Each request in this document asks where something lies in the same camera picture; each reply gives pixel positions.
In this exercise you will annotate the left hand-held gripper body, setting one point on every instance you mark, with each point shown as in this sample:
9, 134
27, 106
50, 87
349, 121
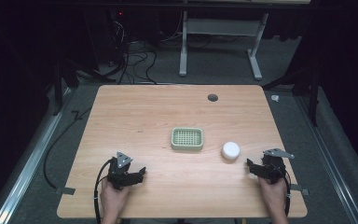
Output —
120, 171

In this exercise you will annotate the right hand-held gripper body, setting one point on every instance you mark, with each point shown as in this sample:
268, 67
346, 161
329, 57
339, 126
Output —
272, 166

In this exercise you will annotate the green soap dish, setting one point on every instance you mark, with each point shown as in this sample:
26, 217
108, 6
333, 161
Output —
187, 139

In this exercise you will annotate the grey tape strip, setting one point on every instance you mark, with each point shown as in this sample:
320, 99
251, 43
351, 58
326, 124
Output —
299, 189
65, 190

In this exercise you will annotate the grey table grommet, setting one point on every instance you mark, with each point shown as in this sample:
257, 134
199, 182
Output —
213, 97

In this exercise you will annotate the black metal stand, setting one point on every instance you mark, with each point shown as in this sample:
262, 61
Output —
306, 84
63, 77

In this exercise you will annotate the aluminium floor rail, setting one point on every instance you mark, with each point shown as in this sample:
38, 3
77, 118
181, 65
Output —
329, 158
24, 161

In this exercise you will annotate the white metal desk frame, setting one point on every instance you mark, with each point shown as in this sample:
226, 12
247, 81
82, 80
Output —
220, 40

